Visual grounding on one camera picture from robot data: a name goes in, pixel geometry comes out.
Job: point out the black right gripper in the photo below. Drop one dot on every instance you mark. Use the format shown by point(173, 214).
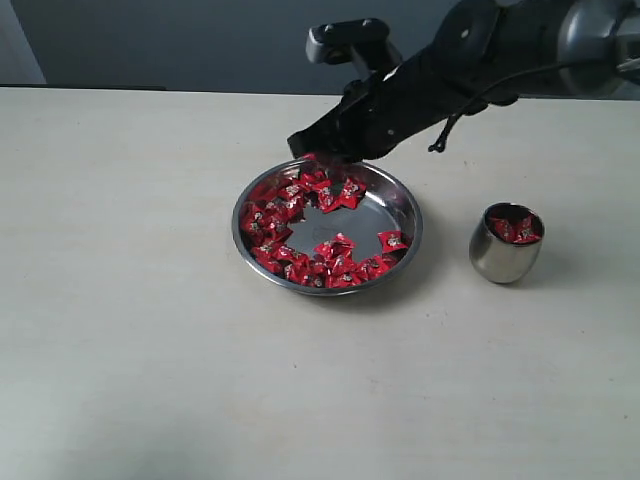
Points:
point(482, 54)

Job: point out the pile of red candies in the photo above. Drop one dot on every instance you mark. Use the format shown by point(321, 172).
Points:
point(331, 263)

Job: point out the round steel plate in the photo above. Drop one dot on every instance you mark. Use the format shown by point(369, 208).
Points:
point(387, 204)

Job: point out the steel cup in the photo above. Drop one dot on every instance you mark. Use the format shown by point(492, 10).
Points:
point(495, 260)

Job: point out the red snack wrapper packet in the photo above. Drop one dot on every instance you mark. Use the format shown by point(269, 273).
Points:
point(392, 241)

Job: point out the wrist camera box grey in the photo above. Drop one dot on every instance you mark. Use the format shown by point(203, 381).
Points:
point(364, 43)

